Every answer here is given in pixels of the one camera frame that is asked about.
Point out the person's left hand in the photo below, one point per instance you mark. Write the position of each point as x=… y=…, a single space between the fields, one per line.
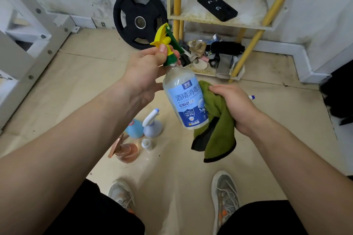
x=143 y=75

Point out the person's right hand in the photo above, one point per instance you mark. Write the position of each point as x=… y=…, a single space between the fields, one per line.
x=240 y=108

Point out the round white bottle blue-tipped sprayer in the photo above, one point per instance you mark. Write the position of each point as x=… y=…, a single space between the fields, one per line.
x=251 y=97

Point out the green microfibre cloth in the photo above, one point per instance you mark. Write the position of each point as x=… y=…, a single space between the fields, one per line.
x=223 y=138

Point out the clear bottle yellow green sprayer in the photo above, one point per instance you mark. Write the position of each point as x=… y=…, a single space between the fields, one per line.
x=186 y=97

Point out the pale blue bottle white sprayer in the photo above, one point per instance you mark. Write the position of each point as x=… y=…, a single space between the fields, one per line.
x=153 y=128

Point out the blue spray bottle pink trigger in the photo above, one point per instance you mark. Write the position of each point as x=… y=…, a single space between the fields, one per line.
x=135 y=130

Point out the small white bottle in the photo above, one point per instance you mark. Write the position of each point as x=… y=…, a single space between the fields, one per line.
x=147 y=144

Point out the orange spray bottle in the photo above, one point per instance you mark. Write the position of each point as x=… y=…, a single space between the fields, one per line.
x=128 y=153

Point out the white shelf yellow poles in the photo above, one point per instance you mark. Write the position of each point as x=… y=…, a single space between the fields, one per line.
x=248 y=11

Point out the black phone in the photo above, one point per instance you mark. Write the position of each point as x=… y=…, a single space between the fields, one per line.
x=217 y=6

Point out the person's right forearm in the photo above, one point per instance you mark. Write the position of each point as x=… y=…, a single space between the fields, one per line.
x=303 y=174

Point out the person's left forearm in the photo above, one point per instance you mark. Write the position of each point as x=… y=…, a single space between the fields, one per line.
x=60 y=155

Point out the person's right grey shoe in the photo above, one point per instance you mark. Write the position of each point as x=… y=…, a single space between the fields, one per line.
x=224 y=196

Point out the person's grey shoe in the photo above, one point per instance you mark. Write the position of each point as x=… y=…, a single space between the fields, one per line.
x=224 y=196
x=122 y=195

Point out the person's left grey shoe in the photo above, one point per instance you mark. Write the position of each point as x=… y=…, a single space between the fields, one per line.
x=122 y=195

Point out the white plastic strip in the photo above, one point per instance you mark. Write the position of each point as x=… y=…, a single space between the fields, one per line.
x=233 y=64

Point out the black clip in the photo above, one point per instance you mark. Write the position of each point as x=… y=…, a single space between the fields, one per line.
x=185 y=60

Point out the white plastic scoop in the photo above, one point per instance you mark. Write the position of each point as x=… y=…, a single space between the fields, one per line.
x=187 y=53

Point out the white round disc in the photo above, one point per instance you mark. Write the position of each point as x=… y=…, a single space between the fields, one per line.
x=200 y=64

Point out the tan fuzzy glove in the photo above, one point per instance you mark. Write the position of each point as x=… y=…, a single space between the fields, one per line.
x=198 y=47

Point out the black weight plate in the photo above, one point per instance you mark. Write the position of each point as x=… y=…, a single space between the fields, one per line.
x=125 y=14

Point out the blue white packet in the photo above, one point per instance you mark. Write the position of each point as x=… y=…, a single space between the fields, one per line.
x=213 y=39

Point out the black shorts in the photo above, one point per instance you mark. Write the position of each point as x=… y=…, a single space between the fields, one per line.
x=96 y=210

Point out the white metal rack frame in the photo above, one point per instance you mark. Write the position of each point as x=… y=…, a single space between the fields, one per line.
x=16 y=50

